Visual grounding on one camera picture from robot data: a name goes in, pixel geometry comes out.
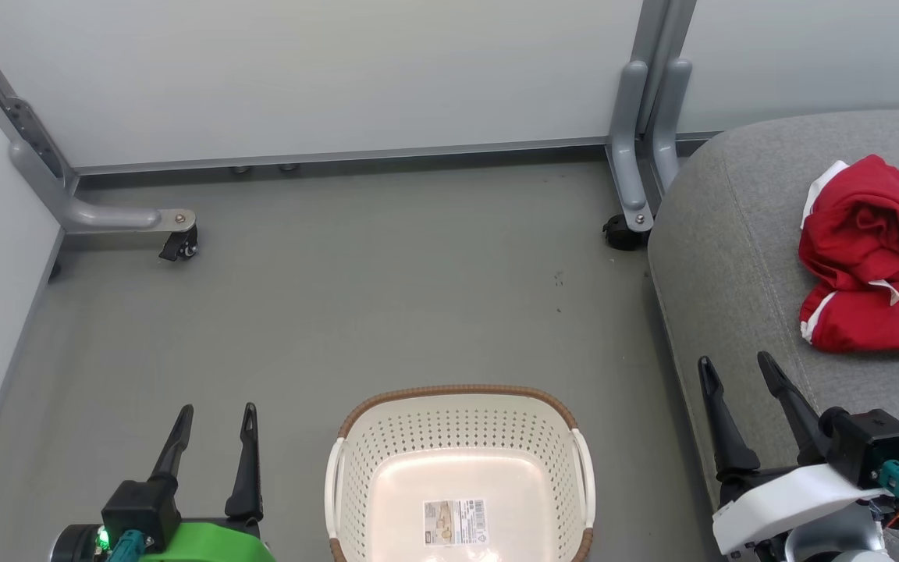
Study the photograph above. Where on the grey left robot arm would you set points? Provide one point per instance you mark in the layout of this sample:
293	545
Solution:
79	546

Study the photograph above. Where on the paper label sticker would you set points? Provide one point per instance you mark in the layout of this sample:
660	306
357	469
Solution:
455	521

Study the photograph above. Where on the grey metal partition leg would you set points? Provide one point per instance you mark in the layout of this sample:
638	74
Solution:
666	117
627	140

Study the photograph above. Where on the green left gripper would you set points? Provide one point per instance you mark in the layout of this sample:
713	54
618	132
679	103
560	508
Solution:
207	545

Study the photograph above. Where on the white perforated laundry basket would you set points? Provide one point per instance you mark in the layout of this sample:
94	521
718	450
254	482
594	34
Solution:
457	445

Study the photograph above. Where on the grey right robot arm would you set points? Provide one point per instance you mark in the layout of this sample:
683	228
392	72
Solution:
840	538

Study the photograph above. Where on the grey partition post with foot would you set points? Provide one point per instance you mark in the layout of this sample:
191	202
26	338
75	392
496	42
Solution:
51	179

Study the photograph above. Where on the red garment with white trim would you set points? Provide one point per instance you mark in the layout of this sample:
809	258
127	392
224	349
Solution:
871	324

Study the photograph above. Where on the black caster wheel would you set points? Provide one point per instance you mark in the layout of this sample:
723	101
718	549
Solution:
623	232
180	243

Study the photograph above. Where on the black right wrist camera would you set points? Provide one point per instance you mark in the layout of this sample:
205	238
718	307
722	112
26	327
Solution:
871	445

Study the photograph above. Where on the grey fabric sofa seat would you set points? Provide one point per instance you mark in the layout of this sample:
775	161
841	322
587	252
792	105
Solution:
762	312

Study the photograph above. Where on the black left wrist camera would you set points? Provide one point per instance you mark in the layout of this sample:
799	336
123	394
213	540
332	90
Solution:
141	507

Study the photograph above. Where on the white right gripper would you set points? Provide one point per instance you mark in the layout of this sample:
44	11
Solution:
793	499

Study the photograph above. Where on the red shorts with white stripes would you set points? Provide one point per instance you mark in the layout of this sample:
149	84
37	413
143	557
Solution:
863	226

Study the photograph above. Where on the grey partition bottom rail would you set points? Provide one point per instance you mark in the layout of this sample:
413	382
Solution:
340	158

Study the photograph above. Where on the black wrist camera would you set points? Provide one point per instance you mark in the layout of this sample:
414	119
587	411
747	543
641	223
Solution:
871	445
141	507

